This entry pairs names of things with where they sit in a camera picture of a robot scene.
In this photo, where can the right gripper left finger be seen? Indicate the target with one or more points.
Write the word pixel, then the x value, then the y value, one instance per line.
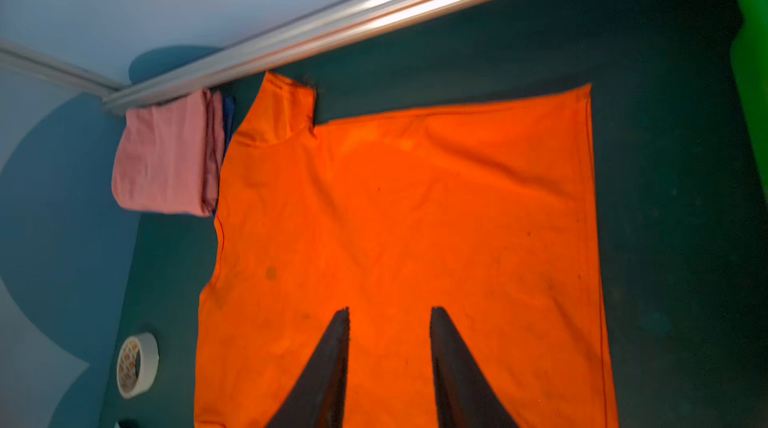
pixel 318 397

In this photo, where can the green plastic basket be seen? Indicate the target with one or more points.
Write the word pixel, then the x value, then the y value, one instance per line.
pixel 749 65

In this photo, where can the folded pink t-shirt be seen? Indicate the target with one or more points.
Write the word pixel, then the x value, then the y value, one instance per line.
pixel 169 158

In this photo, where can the roll of tape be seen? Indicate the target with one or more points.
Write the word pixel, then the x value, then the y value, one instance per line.
pixel 137 365

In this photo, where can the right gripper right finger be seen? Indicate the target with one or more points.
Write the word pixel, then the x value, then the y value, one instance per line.
pixel 463 396

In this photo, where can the folded blue t-shirt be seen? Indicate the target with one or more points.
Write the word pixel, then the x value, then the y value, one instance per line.
pixel 228 122

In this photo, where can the orange t-shirt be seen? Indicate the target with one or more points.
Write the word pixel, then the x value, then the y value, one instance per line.
pixel 486 210

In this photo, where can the back aluminium frame rail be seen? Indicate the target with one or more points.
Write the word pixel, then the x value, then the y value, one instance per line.
pixel 336 26

